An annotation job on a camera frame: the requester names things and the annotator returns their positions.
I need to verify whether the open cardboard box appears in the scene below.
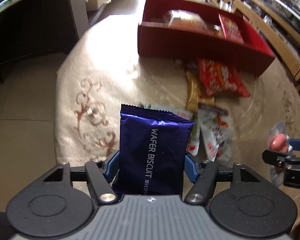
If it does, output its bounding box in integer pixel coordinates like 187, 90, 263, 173
86, 0, 111, 12

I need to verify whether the dark glass coffee table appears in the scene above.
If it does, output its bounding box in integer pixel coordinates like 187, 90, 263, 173
0, 0, 89, 83

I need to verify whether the blue wafer biscuit packet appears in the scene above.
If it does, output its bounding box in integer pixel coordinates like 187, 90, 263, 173
112, 103, 196, 196

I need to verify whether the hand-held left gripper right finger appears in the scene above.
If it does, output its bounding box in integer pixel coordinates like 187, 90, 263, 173
184, 152, 264, 205

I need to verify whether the red cardboard box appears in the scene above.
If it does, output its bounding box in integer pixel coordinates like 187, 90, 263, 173
137, 0, 276, 75

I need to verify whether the gold brown snack packet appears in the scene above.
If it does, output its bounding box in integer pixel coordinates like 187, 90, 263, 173
186, 70, 216, 112

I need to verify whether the silver sausage packet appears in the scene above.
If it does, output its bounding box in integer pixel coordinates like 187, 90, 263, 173
268, 120, 294, 188

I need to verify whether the red puffed snack packet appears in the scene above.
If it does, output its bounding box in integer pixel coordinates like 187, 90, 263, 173
197, 58, 251, 98

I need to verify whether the silver white snack packet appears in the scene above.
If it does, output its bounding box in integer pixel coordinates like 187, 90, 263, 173
140, 104, 201, 157

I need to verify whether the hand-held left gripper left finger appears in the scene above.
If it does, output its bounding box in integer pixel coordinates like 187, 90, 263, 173
41, 150, 121, 204

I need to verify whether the wooden television cabinet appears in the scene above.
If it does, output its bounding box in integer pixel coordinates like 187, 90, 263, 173
202, 0, 300, 88

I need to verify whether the yellow waffle packet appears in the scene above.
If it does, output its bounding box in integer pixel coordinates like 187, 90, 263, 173
162, 9, 208, 32

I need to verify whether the white red-print snack packet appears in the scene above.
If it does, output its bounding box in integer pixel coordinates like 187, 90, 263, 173
197, 102, 233, 163

